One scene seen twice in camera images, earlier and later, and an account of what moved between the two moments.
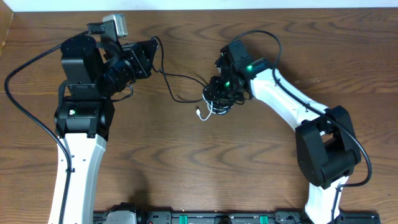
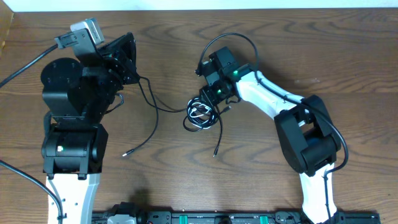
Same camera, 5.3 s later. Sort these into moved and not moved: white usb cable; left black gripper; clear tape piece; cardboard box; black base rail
Moved: left black gripper; white usb cable
Not moved: cardboard box; black base rail; clear tape piece
